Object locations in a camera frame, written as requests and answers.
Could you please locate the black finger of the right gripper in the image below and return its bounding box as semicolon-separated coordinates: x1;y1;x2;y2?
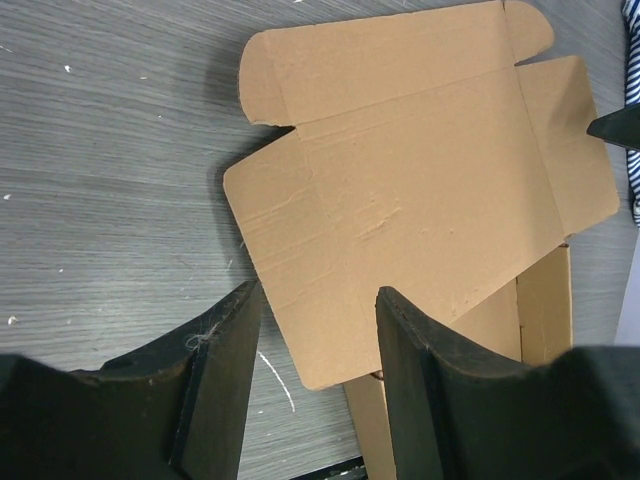
587;104;640;149

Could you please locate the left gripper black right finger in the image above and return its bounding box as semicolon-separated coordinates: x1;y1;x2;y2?
376;286;639;479

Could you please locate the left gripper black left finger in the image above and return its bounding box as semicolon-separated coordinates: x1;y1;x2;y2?
1;281;262;479

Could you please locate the cardboard box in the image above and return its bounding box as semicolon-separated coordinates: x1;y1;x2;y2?
223;1;619;479

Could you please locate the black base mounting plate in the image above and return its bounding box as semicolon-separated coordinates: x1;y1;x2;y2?
309;456;368;480

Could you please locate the blue white striped cloth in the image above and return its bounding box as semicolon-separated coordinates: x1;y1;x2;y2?
622;0;639;226

